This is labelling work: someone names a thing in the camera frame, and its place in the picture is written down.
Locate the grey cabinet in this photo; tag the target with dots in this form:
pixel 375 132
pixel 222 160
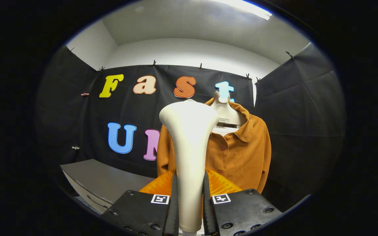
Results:
pixel 103 180

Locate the white clothes hanger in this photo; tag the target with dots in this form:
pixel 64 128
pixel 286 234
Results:
pixel 225 113

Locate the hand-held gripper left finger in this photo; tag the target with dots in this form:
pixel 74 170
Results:
pixel 136 213

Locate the black backdrop cloth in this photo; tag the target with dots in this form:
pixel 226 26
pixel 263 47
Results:
pixel 300 114

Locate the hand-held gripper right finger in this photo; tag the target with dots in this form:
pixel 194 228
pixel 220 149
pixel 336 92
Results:
pixel 241 209

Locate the white garment steamer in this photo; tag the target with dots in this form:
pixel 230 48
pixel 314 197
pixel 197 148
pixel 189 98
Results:
pixel 189 147

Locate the ceiling light strip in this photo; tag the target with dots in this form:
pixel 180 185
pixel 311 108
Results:
pixel 248 8

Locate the row of black clips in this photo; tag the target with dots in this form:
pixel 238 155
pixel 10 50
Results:
pixel 154 63

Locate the orange button shirt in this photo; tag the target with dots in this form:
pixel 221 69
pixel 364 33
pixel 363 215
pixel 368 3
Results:
pixel 241 157

